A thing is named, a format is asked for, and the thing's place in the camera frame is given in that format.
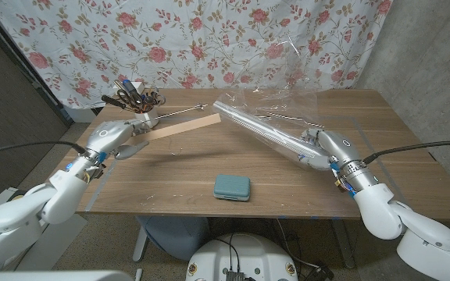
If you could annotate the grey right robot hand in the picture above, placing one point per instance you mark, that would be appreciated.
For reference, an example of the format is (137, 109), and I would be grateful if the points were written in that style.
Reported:
(334, 150)

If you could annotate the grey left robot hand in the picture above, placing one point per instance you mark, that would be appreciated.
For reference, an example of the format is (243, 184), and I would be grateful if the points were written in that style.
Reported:
(109, 136)

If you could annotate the cling film roll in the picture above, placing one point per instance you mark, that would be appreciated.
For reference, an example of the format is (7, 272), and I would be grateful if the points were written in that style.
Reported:
(264, 130)

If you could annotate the light wooden strip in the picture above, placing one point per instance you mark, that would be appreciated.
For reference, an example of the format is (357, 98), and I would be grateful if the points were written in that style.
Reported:
(186, 125)

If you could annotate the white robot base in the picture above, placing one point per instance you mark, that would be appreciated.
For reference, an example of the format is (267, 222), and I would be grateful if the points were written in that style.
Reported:
(244, 253)

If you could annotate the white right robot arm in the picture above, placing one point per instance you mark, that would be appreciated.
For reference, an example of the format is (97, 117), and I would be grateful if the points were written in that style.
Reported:
(397, 218)

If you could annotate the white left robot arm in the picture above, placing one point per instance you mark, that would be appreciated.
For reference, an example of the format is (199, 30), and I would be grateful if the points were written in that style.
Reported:
(26, 210)

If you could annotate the teal toy case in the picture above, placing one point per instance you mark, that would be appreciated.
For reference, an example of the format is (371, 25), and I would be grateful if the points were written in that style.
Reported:
(232, 187)

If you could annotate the white tool mug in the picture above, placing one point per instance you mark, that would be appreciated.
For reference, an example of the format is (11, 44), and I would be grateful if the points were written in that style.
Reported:
(148, 117)

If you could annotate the small white box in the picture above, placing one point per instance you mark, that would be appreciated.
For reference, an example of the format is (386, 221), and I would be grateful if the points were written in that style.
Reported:
(138, 85)

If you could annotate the grey table leg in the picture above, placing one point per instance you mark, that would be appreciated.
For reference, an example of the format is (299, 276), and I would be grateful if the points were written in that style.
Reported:
(344, 246)

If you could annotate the dark grey partition panel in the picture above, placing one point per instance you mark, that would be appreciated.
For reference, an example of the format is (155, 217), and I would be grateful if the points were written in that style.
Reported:
(6, 97)

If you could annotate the yellow black pad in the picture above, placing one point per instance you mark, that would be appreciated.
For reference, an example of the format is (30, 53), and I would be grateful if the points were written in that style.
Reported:
(16, 196)

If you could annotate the grey blue stool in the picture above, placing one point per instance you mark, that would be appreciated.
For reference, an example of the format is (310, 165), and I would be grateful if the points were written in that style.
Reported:
(174, 234)

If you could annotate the white floor platform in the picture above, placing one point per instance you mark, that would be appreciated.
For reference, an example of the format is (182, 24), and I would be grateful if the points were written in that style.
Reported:
(53, 242)

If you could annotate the black power adapter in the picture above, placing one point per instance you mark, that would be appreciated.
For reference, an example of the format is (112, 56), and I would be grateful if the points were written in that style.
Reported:
(318, 273)

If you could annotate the floral backdrop cloth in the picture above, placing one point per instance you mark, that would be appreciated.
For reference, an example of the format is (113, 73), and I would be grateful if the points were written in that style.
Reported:
(209, 39)

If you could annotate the white robot torso edge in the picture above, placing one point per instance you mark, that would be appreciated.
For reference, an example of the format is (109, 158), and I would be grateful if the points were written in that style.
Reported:
(53, 276)

